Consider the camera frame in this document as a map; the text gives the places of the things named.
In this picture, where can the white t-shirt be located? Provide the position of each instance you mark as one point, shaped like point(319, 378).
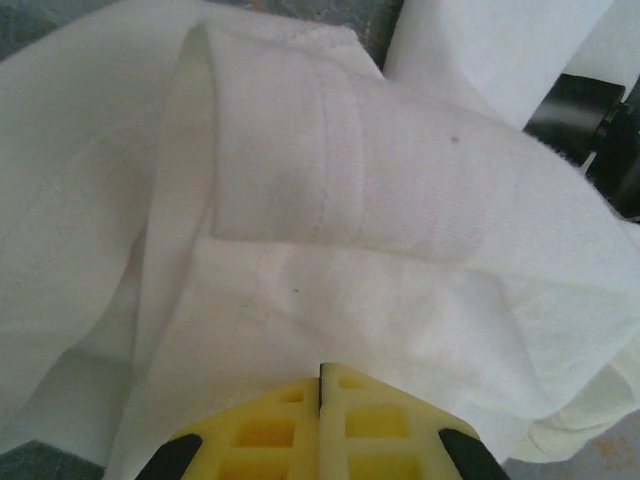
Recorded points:
point(300, 200)

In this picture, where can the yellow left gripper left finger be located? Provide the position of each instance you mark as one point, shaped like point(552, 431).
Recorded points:
point(265, 415)

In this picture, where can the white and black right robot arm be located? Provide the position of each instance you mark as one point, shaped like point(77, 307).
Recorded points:
point(475, 50)

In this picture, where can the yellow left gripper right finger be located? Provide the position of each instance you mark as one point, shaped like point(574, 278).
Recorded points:
point(380, 405)

